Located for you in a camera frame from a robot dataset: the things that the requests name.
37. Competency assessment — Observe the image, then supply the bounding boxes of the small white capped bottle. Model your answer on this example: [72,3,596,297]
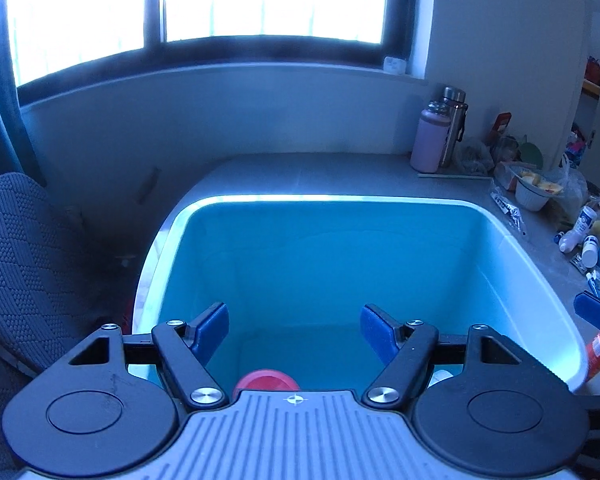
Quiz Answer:
[581,234,598,269]

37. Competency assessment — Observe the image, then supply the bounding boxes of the red round object in bin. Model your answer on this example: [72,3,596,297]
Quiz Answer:
[233,368,300,400]

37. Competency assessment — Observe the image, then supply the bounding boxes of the pink water bottle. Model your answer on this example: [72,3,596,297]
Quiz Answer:
[411,101,451,174]

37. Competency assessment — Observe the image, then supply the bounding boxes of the dark patterned fabric chair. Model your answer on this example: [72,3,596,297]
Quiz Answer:
[0,171,146,480]

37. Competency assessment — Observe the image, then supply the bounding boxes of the white bowl with food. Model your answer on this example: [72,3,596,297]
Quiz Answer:
[512,166,564,212]

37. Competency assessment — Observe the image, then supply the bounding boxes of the steel thermos bottle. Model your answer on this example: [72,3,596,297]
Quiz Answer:
[440,86,468,168]

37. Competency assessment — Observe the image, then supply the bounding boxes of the white plastic storage bin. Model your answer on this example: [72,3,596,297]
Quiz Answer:
[133,195,587,391]

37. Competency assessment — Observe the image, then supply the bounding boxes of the clear plastic bag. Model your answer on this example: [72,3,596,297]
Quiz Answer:
[548,154,588,221]

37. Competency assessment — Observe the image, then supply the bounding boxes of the white lotion bottle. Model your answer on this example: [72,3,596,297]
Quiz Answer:
[558,205,597,254]

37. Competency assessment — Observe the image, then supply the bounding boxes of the silver snack wrapper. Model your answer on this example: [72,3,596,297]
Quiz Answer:
[490,188,527,236]

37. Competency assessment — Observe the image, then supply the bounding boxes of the small white box on sill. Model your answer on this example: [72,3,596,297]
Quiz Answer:
[382,56,407,76]

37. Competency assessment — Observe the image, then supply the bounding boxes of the red tube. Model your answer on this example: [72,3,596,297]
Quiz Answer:
[585,332,600,382]

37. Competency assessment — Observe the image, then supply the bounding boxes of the dark window frame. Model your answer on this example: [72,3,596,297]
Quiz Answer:
[0,0,416,105]

